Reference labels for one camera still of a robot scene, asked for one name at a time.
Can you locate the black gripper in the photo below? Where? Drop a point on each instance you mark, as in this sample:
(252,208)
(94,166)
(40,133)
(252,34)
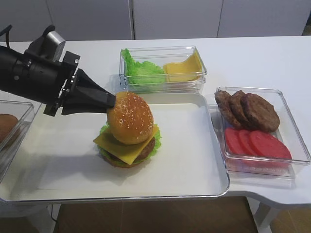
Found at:
(44,80)

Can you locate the sesame top bun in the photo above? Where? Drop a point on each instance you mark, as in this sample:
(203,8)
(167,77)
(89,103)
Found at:
(130,120)

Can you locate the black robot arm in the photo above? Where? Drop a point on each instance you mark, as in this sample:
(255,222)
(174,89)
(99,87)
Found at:
(12,64)

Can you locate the green lettuce leaf on burger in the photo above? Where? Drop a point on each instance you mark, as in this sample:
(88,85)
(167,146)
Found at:
(126,156)

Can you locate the green lettuce leaves in box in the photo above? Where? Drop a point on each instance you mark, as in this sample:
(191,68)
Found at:
(142,73)

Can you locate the yellow cheese slice on burger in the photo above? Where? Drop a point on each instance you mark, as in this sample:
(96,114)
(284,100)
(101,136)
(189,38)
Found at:
(127,153)

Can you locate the clear box lettuce and cheese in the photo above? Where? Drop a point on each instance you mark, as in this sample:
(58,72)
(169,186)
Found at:
(161,56)

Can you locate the yellow cheese slices stack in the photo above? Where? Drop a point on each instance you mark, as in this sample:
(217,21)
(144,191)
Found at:
(188,70)

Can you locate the clear box for buns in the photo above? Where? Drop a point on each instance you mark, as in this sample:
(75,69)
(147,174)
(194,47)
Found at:
(24,112)

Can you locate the plain smooth bun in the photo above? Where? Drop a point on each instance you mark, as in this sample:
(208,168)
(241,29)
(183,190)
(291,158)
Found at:
(7,123)

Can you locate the bottom burger bun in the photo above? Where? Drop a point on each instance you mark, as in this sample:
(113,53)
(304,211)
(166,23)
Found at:
(116,162)

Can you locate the brown patty on burger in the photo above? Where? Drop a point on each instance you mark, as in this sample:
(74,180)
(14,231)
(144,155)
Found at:
(149,147)

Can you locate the white rectangular serving tray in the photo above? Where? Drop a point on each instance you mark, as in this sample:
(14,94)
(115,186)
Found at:
(22,180)

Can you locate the brown patty left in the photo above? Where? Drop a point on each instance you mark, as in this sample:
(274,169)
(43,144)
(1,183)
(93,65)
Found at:
(222,98)

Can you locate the brown patty middle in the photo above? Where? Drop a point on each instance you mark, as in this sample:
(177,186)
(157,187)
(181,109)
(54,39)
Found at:
(237,109)

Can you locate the red tomato slice left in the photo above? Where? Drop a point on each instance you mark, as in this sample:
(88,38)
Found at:
(233,143)

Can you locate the red tomato slice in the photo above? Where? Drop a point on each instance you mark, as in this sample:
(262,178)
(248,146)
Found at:
(266,145)
(233,143)
(245,142)

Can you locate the red tomato slice middle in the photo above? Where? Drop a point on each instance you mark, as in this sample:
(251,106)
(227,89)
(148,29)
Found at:
(245,142)

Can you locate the clear box patties and tomatoes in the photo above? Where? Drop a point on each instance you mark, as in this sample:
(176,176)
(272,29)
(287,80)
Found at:
(287,133)

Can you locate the brown patty right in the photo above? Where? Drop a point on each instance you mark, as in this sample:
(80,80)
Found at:
(260,113)

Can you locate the red tomato slice right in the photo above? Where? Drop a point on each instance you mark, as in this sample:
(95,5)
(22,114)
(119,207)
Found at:
(266,145)

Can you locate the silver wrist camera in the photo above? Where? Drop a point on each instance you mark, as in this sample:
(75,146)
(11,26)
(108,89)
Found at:
(48,46)

